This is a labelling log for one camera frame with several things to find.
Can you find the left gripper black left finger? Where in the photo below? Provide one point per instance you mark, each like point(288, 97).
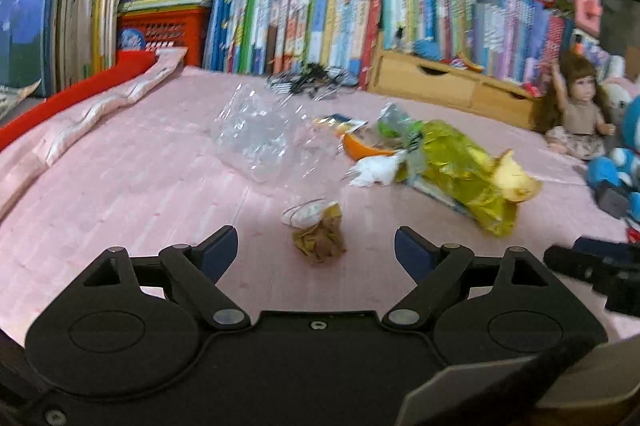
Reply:
point(193, 273)

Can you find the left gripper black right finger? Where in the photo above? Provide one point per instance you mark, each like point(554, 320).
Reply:
point(438, 273)

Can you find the yellow green snack bag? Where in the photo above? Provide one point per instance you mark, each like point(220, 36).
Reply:
point(442, 162)

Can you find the brown paper wad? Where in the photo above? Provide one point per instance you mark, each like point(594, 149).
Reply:
point(319, 236)

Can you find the clear plastic bag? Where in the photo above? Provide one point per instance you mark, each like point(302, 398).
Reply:
point(272, 140)

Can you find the row of books on organizer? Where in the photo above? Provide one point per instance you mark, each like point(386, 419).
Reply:
point(508, 40)

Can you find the row of upright books centre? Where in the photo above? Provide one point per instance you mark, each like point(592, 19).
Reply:
point(265, 37)

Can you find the upright books beside blue book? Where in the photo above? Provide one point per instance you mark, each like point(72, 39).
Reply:
point(84, 40)

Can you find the blue Doraemon plush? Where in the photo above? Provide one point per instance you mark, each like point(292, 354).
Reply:
point(614, 178)

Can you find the white crumpled tissue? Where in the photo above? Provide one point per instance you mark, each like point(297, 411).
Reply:
point(379, 169)

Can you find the pink folded quilt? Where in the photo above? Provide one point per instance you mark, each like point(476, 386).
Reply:
point(38, 150)

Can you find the brown haired doll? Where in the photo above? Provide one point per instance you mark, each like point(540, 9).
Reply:
point(572, 116)

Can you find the colourful snack wrapper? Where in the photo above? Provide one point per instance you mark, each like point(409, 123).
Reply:
point(340, 124)

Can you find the wooden drawer organizer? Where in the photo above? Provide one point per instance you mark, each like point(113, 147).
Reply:
point(414, 78)

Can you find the red mat edge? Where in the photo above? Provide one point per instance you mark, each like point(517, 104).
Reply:
point(129, 65)

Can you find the red plastic basket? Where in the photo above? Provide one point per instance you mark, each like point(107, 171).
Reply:
point(165, 28)

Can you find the open magazine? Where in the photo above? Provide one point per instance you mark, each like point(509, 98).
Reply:
point(11, 96)

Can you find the large blue book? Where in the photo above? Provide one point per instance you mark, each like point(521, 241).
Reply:
point(27, 44)

